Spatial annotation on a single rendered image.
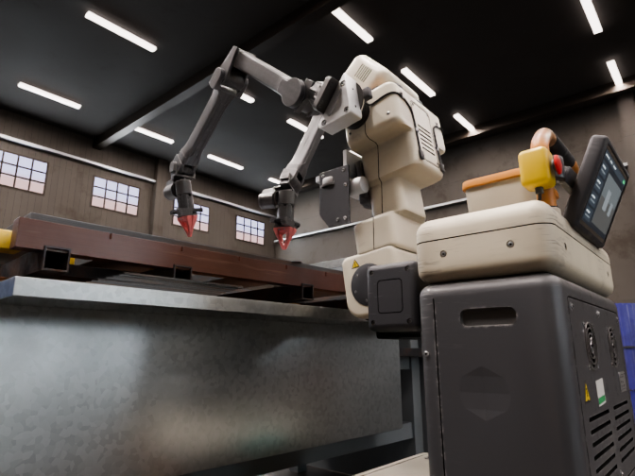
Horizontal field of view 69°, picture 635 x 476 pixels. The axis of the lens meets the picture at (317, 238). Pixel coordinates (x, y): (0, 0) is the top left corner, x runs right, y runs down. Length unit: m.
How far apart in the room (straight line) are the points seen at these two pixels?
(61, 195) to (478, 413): 12.42
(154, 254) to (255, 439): 0.54
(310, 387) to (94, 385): 0.62
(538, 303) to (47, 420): 0.89
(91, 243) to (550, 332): 0.91
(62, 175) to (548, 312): 12.63
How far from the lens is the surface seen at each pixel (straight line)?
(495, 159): 12.81
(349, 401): 1.57
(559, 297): 0.82
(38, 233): 1.09
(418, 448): 2.08
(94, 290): 0.90
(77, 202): 13.01
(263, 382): 1.31
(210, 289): 1.10
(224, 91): 1.62
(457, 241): 0.87
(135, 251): 1.16
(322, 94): 1.18
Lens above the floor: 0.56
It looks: 14 degrees up
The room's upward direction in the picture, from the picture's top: straight up
